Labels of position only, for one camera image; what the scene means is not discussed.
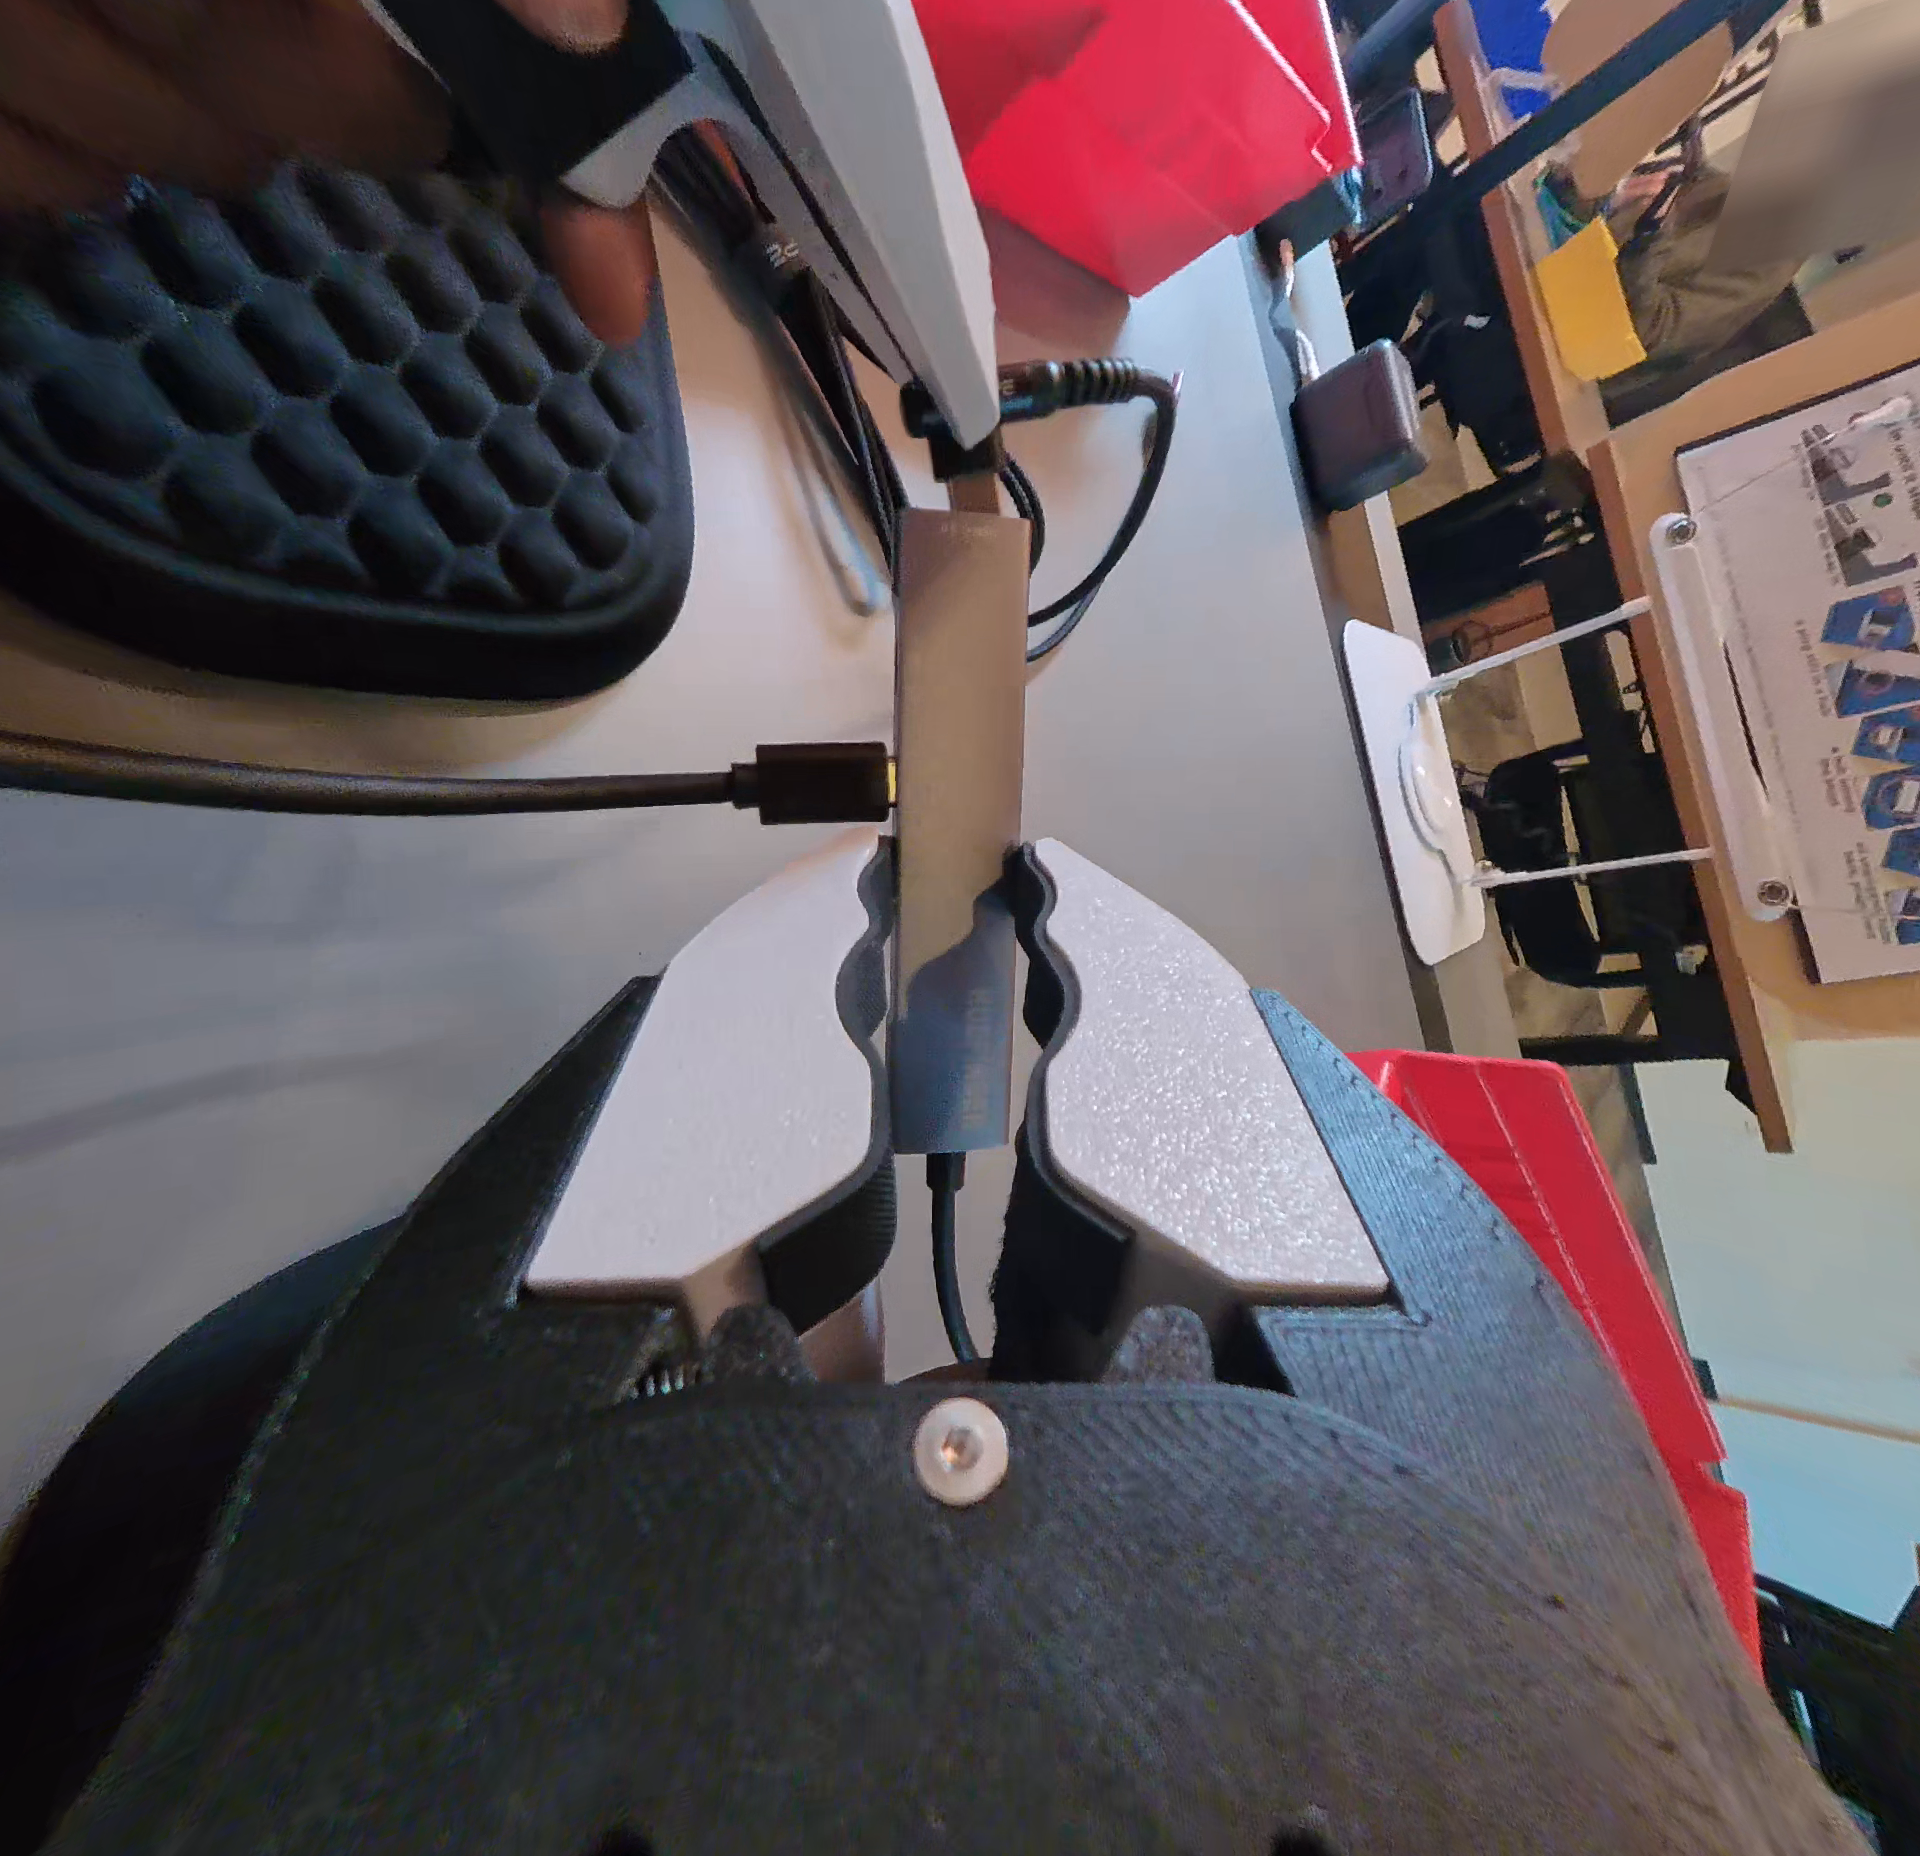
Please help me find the cardboard box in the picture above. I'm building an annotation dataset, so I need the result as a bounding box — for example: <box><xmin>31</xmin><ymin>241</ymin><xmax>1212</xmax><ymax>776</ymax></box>
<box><xmin>1546</xmin><ymin>0</ymin><xmax>1727</xmax><ymax>193</ymax></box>

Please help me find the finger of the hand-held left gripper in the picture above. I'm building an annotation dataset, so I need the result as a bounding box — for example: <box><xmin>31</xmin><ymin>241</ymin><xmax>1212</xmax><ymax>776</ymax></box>
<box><xmin>618</xmin><ymin>0</ymin><xmax>1007</xmax><ymax>450</ymax></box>

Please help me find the yellow plastic bin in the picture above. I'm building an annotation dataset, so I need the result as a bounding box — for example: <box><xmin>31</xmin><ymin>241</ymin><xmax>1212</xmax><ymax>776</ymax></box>
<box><xmin>1531</xmin><ymin>218</ymin><xmax>1647</xmax><ymax>383</ymax></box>

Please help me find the black bumpy cushion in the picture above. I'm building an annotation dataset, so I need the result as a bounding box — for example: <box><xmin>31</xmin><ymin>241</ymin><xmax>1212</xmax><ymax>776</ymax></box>
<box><xmin>0</xmin><ymin>161</ymin><xmax>699</xmax><ymax>702</ymax></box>

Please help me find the black braided angled-plug cable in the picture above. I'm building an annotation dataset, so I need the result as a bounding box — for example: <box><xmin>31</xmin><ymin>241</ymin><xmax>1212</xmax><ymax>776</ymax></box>
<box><xmin>897</xmin><ymin>360</ymin><xmax>1191</xmax><ymax>664</ymax></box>

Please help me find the dark grey box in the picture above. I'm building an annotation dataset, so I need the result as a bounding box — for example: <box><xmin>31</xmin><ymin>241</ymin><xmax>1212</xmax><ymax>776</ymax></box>
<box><xmin>1290</xmin><ymin>341</ymin><xmax>1434</xmax><ymax>514</ymax></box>

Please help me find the thin black hub cable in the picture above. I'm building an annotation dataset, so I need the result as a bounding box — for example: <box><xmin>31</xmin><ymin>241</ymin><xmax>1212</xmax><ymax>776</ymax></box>
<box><xmin>927</xmin><ymin>1147</ymin><xmax>992</xmax><ymax>1365</ymax></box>

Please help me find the white poster stand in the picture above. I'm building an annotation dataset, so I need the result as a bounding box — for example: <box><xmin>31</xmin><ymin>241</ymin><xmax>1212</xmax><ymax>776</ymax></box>
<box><xmin>1339</xmin><ymin>596</ymin><xmax>1712</xmax><ymax>970</ymax></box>

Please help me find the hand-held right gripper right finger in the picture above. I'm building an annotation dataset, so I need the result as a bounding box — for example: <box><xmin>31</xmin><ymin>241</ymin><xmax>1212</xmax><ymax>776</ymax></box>
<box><xmin>1013</xmin><ymin>835</ymin><xmax>1393</xmax><ymax>1314</ymax></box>

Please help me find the blue plastic bin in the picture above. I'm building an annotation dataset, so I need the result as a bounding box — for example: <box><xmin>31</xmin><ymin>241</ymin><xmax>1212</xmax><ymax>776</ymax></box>
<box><xmin>1463</xmin><ymin>0</ymin><xmax>1562</xmax><ymax>79</ymax></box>

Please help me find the person's left hand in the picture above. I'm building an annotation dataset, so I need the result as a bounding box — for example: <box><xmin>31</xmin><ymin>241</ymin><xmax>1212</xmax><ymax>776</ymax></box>
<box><xmin>0</xmin><ymin>0</ymin><xmax>665</xmax><ymax>349</ymax></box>

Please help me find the instruction poster board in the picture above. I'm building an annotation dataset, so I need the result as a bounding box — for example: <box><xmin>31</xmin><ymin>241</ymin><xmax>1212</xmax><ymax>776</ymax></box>
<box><xmin>1588</xmin><ymin>362</ymin><xmax>1920</xmax><ymax>1156</ymax></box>

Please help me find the red plastic bin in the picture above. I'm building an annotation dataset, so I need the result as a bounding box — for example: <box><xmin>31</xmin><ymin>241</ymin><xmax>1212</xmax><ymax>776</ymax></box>
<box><xmin>893</xmin><ymin>0</ymin><xmax>1368</xmax><ymax>300</ymax></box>
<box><xmin>1347</xmin><ymin>1046</ymin><xmax>1767</xmax><ymax>1684</ymax></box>

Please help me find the grey usb hub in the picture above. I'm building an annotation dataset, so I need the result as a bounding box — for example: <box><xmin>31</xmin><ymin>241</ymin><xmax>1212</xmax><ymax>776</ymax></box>
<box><xmin>886</xmin><ymin>505</ymin><xmax>1041</xmax><ymax>1156</ymax></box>

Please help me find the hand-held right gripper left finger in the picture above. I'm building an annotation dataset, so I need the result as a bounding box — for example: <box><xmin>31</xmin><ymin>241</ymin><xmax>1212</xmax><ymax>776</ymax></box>
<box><xmin>525</xmin><ymin>835</ymin><xmax>906</xmax><ymax>1339</ymax></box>

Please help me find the black light stand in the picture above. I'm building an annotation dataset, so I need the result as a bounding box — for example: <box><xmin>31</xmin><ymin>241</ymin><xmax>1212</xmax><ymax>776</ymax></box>
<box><xmin>1343</xmin><ymin>0</ymin><xmax>1862</xmax><ymax>237</ymax></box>

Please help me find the black cable with straight plug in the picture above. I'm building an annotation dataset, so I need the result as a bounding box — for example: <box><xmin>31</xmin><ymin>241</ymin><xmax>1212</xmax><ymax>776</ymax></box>
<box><xmin>0</xmin><ymin>727</ymin><xmax>903</xmax><ymax>828</ymax></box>

